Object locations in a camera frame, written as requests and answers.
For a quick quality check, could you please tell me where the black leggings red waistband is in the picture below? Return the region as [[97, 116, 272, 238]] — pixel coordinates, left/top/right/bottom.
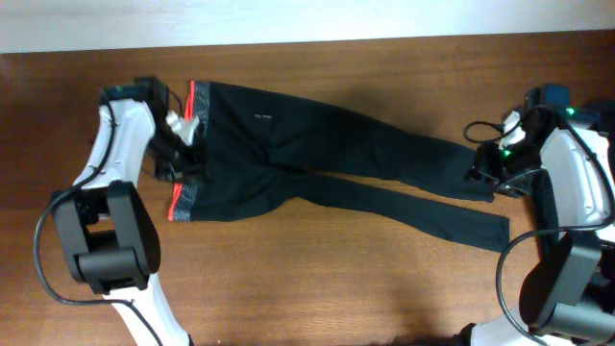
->
[[168, 81, 509, 252]]

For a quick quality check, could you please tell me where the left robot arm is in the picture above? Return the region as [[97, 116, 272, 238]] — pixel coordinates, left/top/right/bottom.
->
[[48, 86, 193, 345]]

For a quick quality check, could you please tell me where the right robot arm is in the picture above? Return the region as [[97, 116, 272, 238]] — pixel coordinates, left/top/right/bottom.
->
[[460, 105, 614, 345]]

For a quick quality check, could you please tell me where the dark clothes pile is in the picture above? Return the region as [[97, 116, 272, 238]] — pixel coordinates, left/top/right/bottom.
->
[[531, 100, 614, 229]]

